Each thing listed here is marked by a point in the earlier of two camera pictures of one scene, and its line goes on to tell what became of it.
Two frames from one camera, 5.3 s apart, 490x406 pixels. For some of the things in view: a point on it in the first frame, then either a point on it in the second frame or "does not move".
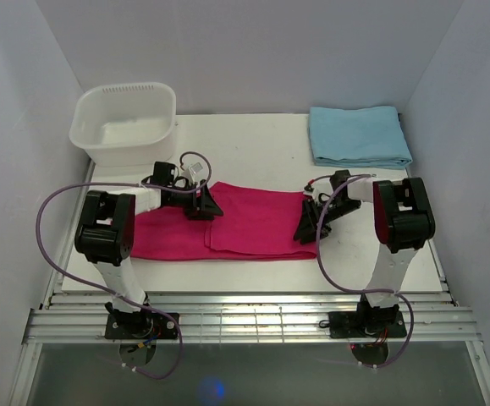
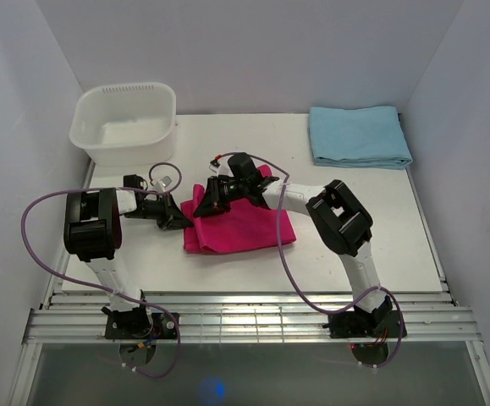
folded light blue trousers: x=366 y=137 does not move
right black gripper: x=307 y=227 → x=211 y=202
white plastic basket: x=125 y=124 does not move
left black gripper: x=202 y=206 → x=173 y=217
